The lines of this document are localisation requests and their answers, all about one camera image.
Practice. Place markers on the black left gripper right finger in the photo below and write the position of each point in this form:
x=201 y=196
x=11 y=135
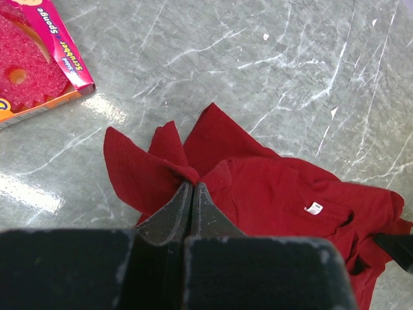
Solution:
x=207 y=219

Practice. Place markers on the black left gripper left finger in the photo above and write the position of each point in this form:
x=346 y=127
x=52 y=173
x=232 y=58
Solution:
x=169 y=224

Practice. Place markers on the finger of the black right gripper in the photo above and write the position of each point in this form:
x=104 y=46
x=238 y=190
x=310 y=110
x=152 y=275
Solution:
x=398 y=247

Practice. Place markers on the red t-shirt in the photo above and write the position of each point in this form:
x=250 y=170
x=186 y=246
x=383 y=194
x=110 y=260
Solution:
x=259 y=191

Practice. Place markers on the pink orange sponge box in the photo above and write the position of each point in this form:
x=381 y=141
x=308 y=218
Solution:
x=41 y=67

